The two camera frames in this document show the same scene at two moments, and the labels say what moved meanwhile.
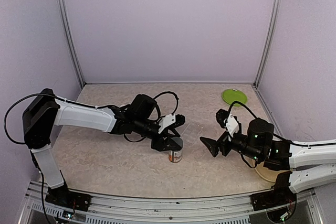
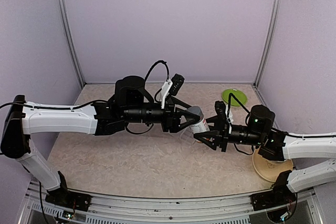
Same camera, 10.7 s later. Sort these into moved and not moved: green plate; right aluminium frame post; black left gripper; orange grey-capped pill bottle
Moved: orange grey-capped pill bottle; black left gripper
Not moved: green plate; right aluminium frame post
